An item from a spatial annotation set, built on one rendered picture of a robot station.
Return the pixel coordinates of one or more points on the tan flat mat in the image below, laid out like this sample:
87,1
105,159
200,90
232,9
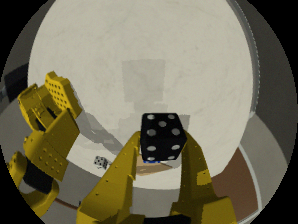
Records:
149,168

